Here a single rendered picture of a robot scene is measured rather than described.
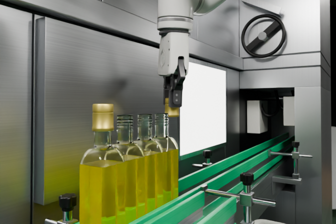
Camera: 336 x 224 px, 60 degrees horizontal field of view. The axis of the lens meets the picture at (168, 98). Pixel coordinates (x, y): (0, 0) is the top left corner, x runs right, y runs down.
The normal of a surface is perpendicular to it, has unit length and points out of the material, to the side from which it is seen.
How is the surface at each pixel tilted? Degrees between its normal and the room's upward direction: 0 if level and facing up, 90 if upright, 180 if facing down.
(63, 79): 90
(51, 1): 90
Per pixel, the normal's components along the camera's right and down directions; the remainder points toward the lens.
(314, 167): -0.54, -0.02
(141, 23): 0.84, -0.01
